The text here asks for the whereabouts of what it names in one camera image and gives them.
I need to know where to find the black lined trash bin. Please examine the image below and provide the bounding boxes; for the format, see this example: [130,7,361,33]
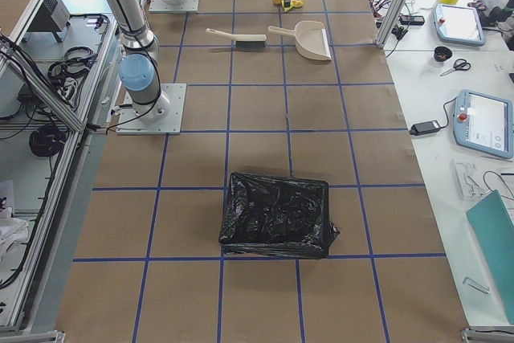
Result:
[218,172,340,259]

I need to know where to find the black small bowl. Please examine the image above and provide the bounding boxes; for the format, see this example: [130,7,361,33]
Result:
[433,46,453,63]

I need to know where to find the grey control box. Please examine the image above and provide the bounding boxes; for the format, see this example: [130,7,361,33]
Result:
[27,0,71,43]

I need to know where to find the lower blue teach pendant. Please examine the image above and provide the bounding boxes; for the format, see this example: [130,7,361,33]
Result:
[452,89,513,159]

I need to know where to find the teal folder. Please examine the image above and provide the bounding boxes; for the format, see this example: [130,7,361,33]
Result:
[466,190,513,324]

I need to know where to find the upper blue teach pendant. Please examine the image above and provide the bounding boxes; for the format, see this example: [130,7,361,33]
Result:
[433,3,485,47]

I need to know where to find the black scissors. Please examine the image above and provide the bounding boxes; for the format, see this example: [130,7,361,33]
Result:
[440,58,471,76]

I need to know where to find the beige plastic dustpan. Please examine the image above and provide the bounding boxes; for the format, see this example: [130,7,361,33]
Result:
[267,20,332,61]

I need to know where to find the beige hand brush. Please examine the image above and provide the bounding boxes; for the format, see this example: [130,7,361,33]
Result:
[206,28,267,49]

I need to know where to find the yellow sponge piece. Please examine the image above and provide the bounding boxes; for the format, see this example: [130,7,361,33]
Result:
[281,0,305,12]

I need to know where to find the black power adapter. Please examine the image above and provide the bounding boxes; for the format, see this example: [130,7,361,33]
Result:
[409,120,441,137]

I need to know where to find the blue teach pendant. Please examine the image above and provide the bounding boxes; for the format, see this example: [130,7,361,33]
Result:
[433,3,485,47]
[452,89,513,159]

